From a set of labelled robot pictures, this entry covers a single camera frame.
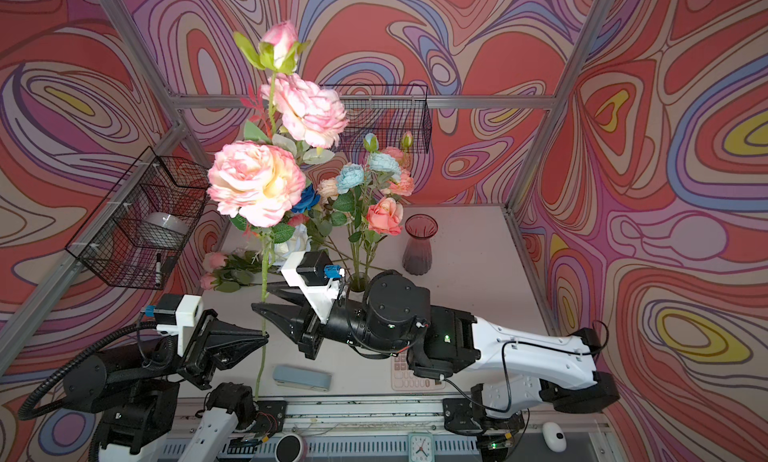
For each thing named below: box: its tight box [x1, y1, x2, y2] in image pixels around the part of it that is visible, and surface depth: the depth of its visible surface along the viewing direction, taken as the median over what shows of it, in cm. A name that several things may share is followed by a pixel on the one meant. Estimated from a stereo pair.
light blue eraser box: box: [273, 365, 332, 392], surface depth 78 cm
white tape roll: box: [140, 211, 190, 248], surface depth 74 cm
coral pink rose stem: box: [364, 197, 404, 283], surface depth 53 cm
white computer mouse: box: [542, 422, 567, 453], surface depth 70 cm
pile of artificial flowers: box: [200, 248, 281, 293], surface depth 98 cm
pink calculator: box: [391, 350, 446, 391], surface depth 78 cm
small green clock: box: [408, 431, 435, 462], surface depth 69 cm
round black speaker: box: [274, 433, 303, 462], surface depth 66 cm
